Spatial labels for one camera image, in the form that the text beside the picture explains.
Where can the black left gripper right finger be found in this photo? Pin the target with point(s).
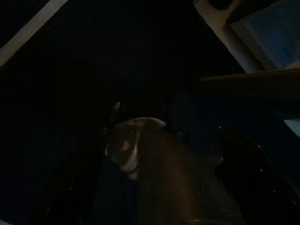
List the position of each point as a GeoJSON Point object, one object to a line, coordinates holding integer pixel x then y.
{"type": "Point", "coordinates": [257, 187]}

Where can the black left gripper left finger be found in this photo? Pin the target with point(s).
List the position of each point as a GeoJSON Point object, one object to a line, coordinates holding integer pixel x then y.
{"type": "Point", "coordinates": [75, 187]}

